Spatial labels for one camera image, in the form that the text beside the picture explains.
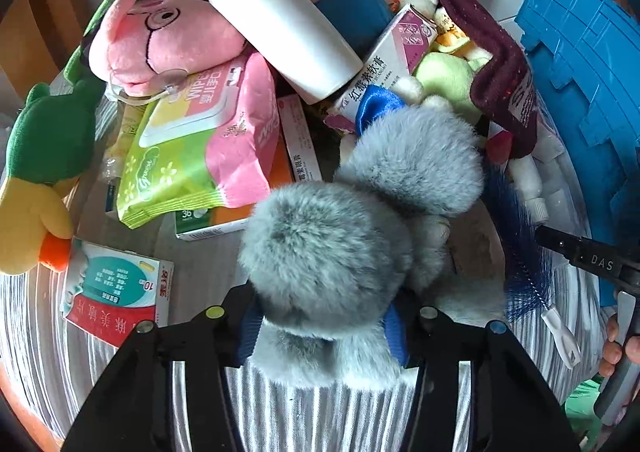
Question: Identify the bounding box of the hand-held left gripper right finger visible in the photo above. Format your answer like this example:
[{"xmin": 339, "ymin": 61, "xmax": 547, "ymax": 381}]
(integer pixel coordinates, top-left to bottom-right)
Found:
[{"xmin": 382, "ymin": 289, "xmax": 582, "ymax": 452}]

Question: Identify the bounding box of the blue bottle brush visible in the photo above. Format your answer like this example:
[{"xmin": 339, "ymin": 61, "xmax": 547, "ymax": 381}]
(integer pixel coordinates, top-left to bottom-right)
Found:
[{"xmin": 486, "ymin": 165, "xmax": 582, "ymax": 369}]

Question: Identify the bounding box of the person's right hand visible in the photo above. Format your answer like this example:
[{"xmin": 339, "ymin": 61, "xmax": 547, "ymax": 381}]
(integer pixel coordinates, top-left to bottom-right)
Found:
[{"xmin": 598, "ymin": 313, "xmax": 623, "ymax": 378}]

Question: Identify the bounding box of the small white bear plush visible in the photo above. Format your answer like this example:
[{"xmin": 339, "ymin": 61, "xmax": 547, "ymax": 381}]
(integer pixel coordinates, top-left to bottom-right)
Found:
[{"xmin": 397, "ymin": 0, "xmax": 473, "ymax": 56}]

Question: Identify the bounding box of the purple white ointment box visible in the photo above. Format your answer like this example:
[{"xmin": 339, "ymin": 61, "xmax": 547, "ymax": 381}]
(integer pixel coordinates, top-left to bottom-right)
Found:
[{"xmin": 327, "ymin": 4, "xmax": 440, "ymax": 130}]

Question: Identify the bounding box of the white plastic cup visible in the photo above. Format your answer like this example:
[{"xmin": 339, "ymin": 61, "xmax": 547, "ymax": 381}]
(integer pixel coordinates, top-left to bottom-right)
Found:
[{"xmin": 207, "ymin": 0, "xmax": 364, "ymax": 104}]

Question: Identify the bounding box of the light green plush toy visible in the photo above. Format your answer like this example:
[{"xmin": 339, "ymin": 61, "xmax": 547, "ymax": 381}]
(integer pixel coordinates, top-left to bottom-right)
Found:
[{"xmin": 412, "ymin": 50, "xmax": 493, "ymax": 120}]

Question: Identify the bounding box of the grey striped tablecloth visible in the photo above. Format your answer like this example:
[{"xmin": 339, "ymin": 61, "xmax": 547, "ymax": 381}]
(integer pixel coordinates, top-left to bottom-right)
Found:
[{"xmin": 0, "ymin": 67, "xmax": 616, "ymax": 452}]

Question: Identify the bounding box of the slim white ointment box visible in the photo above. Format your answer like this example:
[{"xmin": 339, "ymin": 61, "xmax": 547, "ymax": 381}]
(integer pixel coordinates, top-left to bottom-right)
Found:
[{"xmin": 276, "ymin": 94, "xmax": 323, "ymax": 183}]

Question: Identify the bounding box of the red teal medicine box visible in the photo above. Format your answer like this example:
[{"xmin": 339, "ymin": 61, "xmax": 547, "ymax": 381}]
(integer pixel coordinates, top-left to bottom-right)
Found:
[{"xmin": 59, "ymin": 237, "xmax": 174, "ymax": 349}]

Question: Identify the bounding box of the grey fluffy plush toy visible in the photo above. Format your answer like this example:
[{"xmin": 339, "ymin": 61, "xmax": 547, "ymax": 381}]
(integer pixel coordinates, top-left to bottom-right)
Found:
[{"xmin": 239, "ymin": 86, "xmax": 507, "ymax": 385}]

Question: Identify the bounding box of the pink pig plush toy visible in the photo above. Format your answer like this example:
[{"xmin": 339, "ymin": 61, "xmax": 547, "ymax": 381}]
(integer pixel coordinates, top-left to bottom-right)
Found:
[{"xmin": 91, "ymin": 0, "xmax": 251, "ymax": 106}]

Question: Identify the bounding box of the green and yellow plush toy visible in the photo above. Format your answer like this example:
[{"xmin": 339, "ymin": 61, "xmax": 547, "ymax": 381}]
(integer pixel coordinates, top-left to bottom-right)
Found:
[{"xmin": 0, "ymin": 0, "xmax": 203, "ymax": 278}]

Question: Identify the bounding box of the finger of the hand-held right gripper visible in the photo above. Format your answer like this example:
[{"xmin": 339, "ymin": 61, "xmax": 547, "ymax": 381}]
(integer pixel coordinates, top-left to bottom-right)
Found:
[{"xmin": 535, "ymin": 225, "xmax": 583, "ymax": 260}]

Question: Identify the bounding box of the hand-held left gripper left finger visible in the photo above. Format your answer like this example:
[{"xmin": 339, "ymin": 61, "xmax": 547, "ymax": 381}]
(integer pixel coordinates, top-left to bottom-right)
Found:
[{"xmin": 61, "ymin": 282, "xmax": 265, "ymax": 452}]

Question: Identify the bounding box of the green cloth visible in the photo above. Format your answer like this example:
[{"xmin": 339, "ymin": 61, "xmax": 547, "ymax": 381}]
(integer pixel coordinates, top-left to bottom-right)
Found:
[{"xmin": 564, "ymin": 378, "xmax": 613, "ymax": 420}]

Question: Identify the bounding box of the yellow packet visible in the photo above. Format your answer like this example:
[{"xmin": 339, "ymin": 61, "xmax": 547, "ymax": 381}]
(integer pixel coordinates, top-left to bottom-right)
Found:
[{"xmin": 102, "ymin": 102, "xmax": 146, "ymax": 220}]

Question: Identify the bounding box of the blue plastic container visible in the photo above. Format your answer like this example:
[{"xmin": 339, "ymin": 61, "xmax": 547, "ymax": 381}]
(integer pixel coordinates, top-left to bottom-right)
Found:
[{"xmin": 515, "ymin": 0, "xmax": 640, "ymax": 305}]

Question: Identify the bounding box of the maroon knit cloth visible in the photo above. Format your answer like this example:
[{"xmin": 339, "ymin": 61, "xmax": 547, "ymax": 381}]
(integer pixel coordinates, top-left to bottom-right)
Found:
[{"xmin": 391, "ymin": 0, "xmax": 543, "ymax": 160}]

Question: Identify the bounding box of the orange white tablet box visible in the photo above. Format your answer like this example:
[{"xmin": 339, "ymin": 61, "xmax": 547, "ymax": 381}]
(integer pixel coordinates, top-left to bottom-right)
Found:
[{"xmin": 174, "ymin": 147, "xmax": 296, "ymax": 241}]

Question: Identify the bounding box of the white plastic tube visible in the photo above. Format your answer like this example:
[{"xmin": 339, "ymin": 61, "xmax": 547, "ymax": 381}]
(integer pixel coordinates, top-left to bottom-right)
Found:
[{"xmin": 507, "ymin": 129, "xmax": 568, "ymax": 225}]

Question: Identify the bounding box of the pink green wet wipes pack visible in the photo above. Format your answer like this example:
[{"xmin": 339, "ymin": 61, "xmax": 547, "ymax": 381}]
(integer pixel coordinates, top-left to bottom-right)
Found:
[{"xmin": 116, "ymin": 54, "xmax": 279, "ymax": 229}]

